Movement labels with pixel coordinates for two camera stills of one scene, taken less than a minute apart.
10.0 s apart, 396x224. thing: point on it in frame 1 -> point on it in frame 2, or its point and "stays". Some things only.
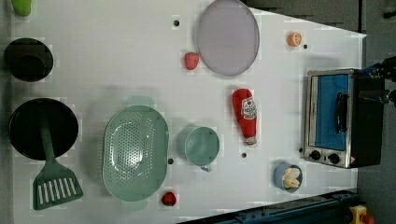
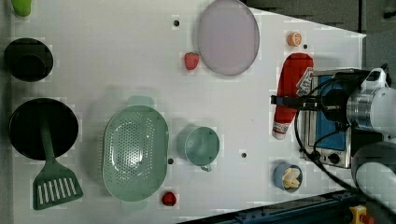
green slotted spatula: (53, 186) stays
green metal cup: (199, 145) stays
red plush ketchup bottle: (245, 108) -> (294, 67)
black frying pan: (25, 127) stays
